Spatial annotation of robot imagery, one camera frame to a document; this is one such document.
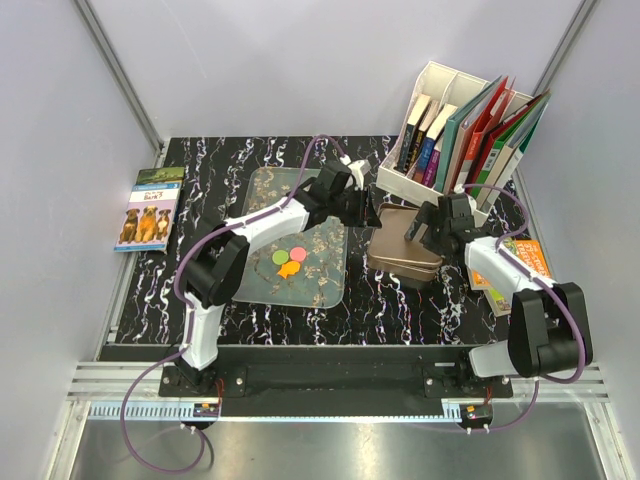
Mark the green paperback book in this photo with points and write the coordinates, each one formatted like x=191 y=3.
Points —
x=499 y=305

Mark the pink round cookie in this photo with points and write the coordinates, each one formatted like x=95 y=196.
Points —
x=298 y=254

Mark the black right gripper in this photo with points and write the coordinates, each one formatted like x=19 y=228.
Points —
x=428 y=215

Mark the blue paperback book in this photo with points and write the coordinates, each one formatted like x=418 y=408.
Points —
x=417 y=158

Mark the green round cookie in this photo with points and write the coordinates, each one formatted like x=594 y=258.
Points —
x=280 y=257

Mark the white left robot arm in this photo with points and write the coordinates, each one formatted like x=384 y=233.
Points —
x=212 y=270

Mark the purple paperback book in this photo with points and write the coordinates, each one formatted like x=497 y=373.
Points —
x=434 y=134

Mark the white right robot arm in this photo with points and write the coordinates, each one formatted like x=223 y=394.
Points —
x=549 y=334

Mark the white book organizer rack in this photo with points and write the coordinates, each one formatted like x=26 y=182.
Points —
x=447 y=85

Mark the red hardcover book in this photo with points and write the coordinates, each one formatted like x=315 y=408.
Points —
x=483 y=118

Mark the green hardcover book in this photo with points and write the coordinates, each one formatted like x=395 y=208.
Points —
x=500 y=145

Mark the rose gold tin lid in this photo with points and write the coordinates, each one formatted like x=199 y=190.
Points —
x=388 y=243

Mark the floral blossom serving tray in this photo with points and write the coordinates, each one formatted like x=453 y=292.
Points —
x=310 y=270

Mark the orange fish shaped cookie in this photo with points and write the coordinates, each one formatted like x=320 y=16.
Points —
x=289 y=268

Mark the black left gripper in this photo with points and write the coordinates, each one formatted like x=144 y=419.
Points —
x=365 y=216

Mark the green landscape book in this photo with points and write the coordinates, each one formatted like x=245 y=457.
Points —
x=160 y=175

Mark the black paperback book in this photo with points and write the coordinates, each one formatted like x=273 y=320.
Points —
x=415 y=115

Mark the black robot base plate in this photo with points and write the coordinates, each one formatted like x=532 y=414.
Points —
x=334 y=382

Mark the rose gold cookie tin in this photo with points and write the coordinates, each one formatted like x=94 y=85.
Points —
x=414 y=276

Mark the dog picture book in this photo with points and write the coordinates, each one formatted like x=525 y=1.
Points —
x=149 y=217

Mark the teal hardcover book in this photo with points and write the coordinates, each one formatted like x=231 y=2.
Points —
x=465 y=92

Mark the orange treehouse book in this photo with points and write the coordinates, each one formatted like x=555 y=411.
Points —
x=527 y=250

